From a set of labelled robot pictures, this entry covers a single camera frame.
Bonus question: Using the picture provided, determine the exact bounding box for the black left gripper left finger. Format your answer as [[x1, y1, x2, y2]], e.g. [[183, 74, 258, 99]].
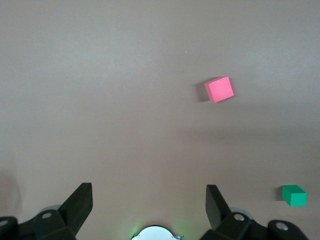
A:
[[0, 182, 94, 240]]

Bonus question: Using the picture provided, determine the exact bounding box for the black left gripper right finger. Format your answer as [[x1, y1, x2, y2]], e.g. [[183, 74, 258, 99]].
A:
[[201, 184, 310, 240]]

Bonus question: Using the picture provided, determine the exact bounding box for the green foam cube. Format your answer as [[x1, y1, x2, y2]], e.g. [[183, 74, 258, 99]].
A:
[[281, 184, 307, 207]]

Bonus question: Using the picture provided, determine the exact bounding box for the brown table cloth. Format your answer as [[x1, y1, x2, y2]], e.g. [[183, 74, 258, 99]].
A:
[[0, 0, 320, 240]]

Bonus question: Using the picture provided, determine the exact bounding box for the red foam cube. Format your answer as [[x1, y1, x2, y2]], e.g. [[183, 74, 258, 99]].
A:
[[204, 75, 235, 104]]

